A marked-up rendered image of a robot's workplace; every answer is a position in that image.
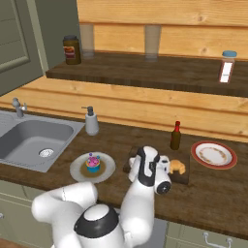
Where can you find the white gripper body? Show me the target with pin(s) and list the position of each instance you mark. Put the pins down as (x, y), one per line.
(133, 171)

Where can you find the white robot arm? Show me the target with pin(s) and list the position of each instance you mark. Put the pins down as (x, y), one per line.
(139, 210)

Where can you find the golden croissant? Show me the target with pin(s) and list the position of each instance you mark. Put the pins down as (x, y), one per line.
(178, 167)

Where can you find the dark wooden cutting board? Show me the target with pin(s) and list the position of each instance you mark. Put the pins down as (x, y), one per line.
(180, 179)

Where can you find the dark wooden cabinet shelf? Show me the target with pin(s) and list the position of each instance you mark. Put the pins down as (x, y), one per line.
(135, 72)

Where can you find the dark jam jar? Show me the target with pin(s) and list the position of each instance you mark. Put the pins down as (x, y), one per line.
(71, 51)

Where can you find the blue-lidded spice jar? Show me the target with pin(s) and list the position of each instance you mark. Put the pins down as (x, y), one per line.
(227, 68)

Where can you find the grey-green cabinet door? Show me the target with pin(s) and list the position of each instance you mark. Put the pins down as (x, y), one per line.
(14, 42)

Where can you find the colourful cupcake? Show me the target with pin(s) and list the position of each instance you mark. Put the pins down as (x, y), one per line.
(93, 164)

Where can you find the dark red-capped sauce bottle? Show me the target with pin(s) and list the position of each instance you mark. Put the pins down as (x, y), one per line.
(175, 139)

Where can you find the grey plate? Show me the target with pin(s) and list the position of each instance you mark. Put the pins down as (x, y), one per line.
(77, 171)

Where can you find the white soap dispenser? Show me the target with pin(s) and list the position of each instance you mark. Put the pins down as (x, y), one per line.
(91, 124)

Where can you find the grey appliance front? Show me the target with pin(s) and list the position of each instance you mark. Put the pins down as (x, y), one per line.
(160, 234)

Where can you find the red-rimmed white plate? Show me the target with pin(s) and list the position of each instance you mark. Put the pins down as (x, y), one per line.
(213, 155)

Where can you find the pale green drawer front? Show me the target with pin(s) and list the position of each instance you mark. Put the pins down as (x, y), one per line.
(184, 237)

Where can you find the grey steel sink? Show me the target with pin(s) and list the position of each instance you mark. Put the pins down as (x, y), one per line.
(30, 142)

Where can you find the pale green cupboard front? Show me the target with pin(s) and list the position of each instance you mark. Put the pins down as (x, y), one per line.
(13, 210)

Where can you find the clear drinking glass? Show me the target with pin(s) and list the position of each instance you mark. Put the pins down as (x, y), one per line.
(152, 43)
(86, 42)

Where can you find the grey tap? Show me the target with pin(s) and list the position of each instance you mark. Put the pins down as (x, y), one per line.
(18, 108)

